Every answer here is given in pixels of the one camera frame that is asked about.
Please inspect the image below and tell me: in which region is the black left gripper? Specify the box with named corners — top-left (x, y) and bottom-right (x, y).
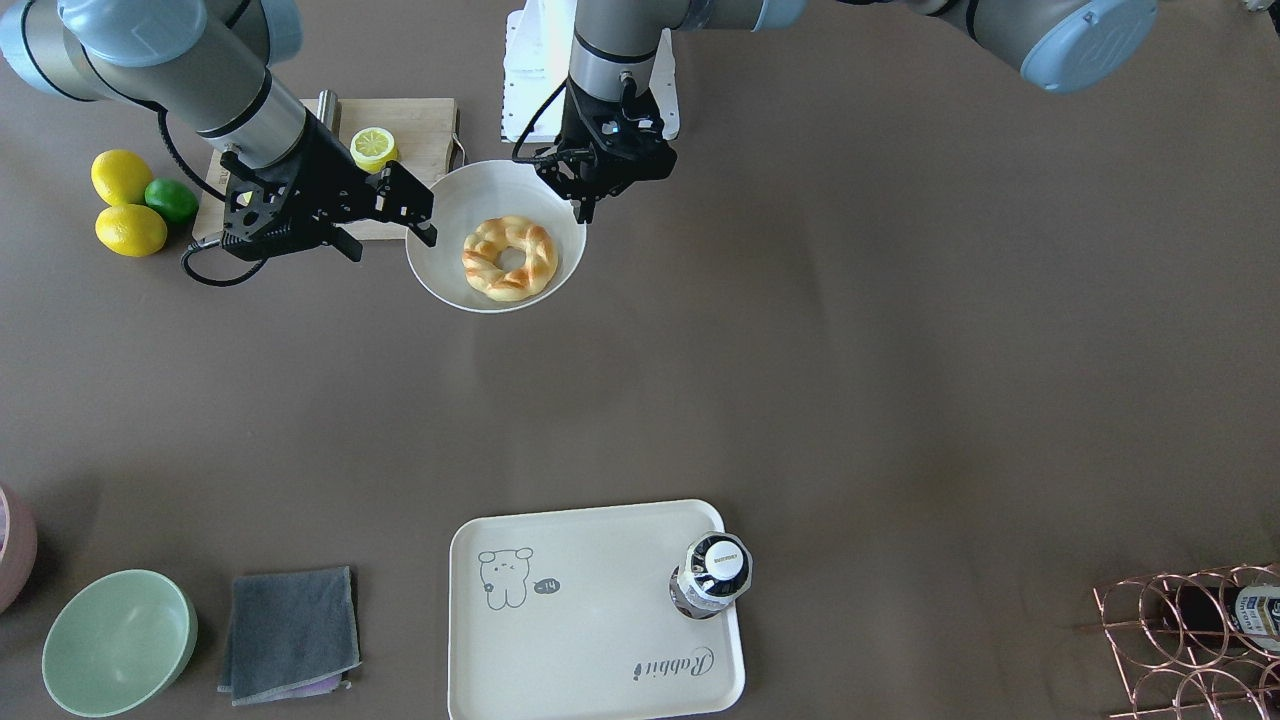
top-left (534, 79), bottom-right (677, 225)

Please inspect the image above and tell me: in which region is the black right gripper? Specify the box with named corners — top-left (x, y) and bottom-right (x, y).
top-left (220, 111), bottom-right (438, 263)

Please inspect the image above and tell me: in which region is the white plate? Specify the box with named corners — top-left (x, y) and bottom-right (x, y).
top-left (406, 160), bottom-right (588, 314)

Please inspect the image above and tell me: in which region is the twisted ring donut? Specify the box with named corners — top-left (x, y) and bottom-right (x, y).
top-left (461, 215), bottom-right (559, 302)

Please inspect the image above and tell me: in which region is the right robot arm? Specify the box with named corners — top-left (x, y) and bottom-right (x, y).
top-left (3, 1), bottom-right (436, 264)

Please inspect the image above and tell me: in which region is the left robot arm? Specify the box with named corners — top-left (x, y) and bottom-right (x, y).
top-left (512, 1), bottom-right (1158, 224)

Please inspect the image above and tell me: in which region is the dark tea bottle on tray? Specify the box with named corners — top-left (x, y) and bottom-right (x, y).
top-left (668, 530), bottom-right (754, 620)

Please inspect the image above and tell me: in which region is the cream rabbit tray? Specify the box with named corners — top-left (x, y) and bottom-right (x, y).
top-left (447, 498), bottom-right (750, 719)

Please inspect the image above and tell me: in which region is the half lemon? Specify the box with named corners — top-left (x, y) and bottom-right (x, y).
top-left (349, 126), bottom-right (401, 174)

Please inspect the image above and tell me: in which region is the steel cylinder muddler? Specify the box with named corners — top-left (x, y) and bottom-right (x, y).
top-left (315, 88), bottom-right (340, 133)

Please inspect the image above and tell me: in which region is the green lime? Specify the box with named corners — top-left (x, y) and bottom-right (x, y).
top-left (143, 178), bottom-right (200, 225)

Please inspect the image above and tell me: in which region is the yellow lemon lower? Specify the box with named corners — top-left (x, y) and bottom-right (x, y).
top-left (93, 204), bottom-right (169, 258)

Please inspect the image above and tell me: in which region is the yellow lemon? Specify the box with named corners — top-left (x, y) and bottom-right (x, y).
top-left (93, 204), bottom-right (169, 258)
top-left (90, 149), bottom-right (155, 208)

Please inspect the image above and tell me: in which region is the yellow lemon upper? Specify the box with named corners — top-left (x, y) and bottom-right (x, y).
top-left (90, 149), bottom-right (155, 208)

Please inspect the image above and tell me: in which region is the grey folded cloth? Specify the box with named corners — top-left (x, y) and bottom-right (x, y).
top-left (218, 565), bottom-right (362, 707)

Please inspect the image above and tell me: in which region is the pink bowl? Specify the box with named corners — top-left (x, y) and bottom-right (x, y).
top-left (1, 484), bottom-right (38, 612)

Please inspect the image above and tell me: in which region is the mint green bowl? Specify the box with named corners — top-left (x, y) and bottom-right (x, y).
top-left (41, 569), bottom-right (198, 719)

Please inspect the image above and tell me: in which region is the bottle in rack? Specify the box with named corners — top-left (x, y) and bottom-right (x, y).
top-left (1160, 584), bottom-right (1279, 656)

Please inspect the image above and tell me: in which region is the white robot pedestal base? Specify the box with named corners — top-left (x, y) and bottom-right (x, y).
top-left (500, 1), bottom-right (681, 143)

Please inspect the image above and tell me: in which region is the copper wire bottle rack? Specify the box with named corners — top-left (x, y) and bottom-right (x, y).
top-left (1087, 562), bottom-right (1279, 719)

